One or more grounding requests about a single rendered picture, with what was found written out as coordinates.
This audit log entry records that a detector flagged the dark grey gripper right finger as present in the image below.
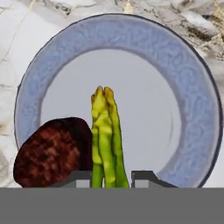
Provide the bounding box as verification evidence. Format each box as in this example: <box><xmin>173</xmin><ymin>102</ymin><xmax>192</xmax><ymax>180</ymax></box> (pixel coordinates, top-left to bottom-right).
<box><xmin>130</xmin><ymin>170</ymin><xmax>179</xmax><ymax>189</ymax></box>

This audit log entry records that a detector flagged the green asparagus bundle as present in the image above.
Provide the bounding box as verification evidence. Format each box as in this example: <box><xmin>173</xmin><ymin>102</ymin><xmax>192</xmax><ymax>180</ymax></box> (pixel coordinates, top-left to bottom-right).
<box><xmin>90</xmin><ymin>85</ymin><xmax>130</xmax><ymax>189</ymax></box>

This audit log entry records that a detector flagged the dark brown steak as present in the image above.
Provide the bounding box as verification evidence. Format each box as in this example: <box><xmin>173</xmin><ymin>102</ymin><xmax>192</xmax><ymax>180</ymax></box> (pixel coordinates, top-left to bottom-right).
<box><xmin>12</xmin><ymin>116</ymin><xmax>94</xmax><ymax>188</ymax></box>

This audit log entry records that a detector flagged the blue rimmed white plate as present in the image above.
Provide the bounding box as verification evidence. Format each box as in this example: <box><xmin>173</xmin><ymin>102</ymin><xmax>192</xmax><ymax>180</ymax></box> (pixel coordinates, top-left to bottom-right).
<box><xmin>13</xmin><ymin>13</ymin><xmax>224</xmax><ymax>189</ymax></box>

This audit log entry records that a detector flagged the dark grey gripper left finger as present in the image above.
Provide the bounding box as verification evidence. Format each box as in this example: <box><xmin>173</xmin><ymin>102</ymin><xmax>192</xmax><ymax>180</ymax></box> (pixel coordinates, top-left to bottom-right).
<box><xmin>50</xmin><ymin>170</ymin><xmax>93</xmax><ymax>189</ymax></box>

